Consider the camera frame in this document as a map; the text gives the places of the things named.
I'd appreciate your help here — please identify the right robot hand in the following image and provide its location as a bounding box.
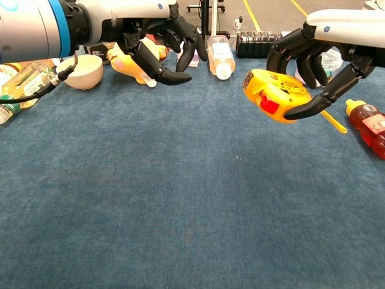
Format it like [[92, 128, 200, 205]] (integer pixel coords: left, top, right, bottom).
[[266, 8, 385, 121]]

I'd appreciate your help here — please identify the beige bowl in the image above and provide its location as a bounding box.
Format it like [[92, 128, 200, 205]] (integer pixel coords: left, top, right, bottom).
[[55, 54, 104, 90]]

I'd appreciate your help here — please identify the black wheeled stand base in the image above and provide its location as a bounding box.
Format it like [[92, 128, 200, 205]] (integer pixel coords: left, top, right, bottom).
[[186, 4, 226, 13]]

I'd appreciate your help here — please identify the dark drink bottle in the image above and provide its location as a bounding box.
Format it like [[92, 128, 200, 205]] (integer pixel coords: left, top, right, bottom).
[[235, 31, 283, 59]]

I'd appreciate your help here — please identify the woven round coaster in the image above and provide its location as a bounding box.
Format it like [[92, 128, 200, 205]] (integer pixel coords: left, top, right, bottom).
[[17, 60, 58, 69]]

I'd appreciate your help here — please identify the yellow tape measure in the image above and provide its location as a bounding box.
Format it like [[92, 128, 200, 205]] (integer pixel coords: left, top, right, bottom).
[[242, 69, 348, 135]]

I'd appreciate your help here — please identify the black tripod stand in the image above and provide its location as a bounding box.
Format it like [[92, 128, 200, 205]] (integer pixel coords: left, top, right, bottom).
[[200, 0, 211, 37]]

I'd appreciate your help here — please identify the white pole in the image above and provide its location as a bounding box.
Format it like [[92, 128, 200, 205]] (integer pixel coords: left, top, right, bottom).
[[210, 0, 220, 37]]

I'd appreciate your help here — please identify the clear bottle white cap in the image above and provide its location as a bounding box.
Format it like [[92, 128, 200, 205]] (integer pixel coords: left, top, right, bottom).
[[206, 35, 236, 81]]

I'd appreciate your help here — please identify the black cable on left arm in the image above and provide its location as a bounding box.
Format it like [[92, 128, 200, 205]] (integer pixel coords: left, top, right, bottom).
[[0, 55, 79, 105]]

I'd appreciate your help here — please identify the purple white small box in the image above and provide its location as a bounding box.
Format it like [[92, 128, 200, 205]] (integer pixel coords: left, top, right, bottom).
[[176, 42, 202, 68]]

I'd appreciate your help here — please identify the red honey bottle yellow cap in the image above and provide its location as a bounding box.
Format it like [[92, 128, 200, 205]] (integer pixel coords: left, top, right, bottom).
[[345, 99, 385, 160]]

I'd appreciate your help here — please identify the glass jar black lid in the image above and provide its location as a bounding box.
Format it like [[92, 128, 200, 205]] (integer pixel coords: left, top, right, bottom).
[[87, 42, 117, 66]]

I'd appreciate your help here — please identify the clear jar of binder clips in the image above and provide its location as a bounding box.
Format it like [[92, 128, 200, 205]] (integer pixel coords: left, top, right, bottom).
[[296, 48, 343, 88]]

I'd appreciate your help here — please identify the yellow oil bottle green cap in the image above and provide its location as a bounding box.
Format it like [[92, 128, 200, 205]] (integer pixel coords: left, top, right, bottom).
[[0, 61, 57, 125]]

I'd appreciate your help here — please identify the yellow plush duck toy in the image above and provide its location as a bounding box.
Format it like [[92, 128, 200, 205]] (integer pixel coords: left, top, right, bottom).
[[106, 37, 169, 88]]

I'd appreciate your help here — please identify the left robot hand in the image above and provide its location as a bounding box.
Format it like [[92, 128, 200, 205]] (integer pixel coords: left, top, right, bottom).
[[90, 0, 208, 87]]

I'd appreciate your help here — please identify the blue table mat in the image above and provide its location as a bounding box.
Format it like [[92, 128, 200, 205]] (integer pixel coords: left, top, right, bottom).
[[0, 46, 385, 289]]

